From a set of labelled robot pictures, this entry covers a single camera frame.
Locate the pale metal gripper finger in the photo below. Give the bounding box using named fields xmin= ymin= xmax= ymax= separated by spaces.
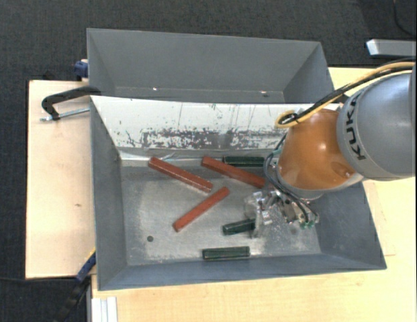
xmin=244 ymin=191 xmax=268 ymax=219
xmin=251 ymin=211 xmax=274 ymax=239

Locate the grey metal bin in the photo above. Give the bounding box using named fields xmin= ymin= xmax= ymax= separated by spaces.
xmin=86 ymin=28 xmax=387 ymax=291

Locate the dark green flat block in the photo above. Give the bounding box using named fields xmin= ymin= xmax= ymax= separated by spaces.
xmin=222 ymin=218 xmax=257 ymax=237
xmin=222 ymin=155 xmax=266 ymax=168
xmin=201 ymin=246 xmax=251 ymax=261

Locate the red-brown flat block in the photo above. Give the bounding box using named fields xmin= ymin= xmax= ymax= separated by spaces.
xmin=172 ymin=186 xmax=231 ymax=233
xmin=148 ymin=156 xmax=214 ymax=194
xmin=201 ymin=156 xmax=267 ymax=189

